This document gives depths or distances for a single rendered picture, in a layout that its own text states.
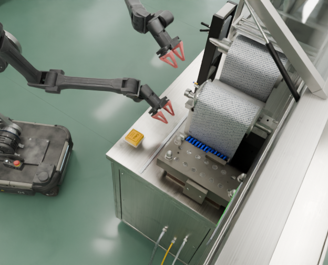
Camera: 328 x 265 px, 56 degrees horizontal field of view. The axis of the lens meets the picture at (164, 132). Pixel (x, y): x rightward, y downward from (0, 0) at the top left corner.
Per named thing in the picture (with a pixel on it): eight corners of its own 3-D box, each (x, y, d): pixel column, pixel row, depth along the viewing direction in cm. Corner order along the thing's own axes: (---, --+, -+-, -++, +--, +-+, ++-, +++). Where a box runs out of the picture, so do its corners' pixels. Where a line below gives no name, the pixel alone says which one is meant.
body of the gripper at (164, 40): (157, 57, 126) (146, 41, 124) (171, 44, 132) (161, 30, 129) (167, 51, 121) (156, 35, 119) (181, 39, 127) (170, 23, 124)
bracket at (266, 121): (263, 116, 125) (265, 113, 123) (276, 123, 123) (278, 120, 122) (258, 124, 122) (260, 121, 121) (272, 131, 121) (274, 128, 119)
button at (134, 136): (133, 130, 161) (133, 128, 159) (143, 137, 159) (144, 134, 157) (124, 139, 157) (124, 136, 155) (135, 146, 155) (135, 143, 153)
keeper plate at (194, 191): (184, 189, 143) (188, 178, 134) (203, 201, 140) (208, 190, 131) (182, 193, 141) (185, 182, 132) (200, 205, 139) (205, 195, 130)
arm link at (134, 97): (126, 94, 137) (130, 77, 139) (118, 101, 147) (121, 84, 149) (151, 101, 142) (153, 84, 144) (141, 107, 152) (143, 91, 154)
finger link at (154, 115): (161, 128, 148) (147, 113, 146) (168, 119, 151) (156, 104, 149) (168, 124, 142) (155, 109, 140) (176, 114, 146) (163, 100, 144)
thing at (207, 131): (187, 134, 147) (194, 109, 133) (231, 159, 141) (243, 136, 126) (187, 134, 147) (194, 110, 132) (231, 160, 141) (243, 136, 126)
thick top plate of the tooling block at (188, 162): (174, 141, 150) (175, 134, 146) (248, 185, 140) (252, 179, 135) (155, 164, 142) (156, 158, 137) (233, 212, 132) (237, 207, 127)
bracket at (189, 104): (182, 126, 166) (192, 85, 141) (193, 132, 164) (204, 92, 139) (177, 132, 163) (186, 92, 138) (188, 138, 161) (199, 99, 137)
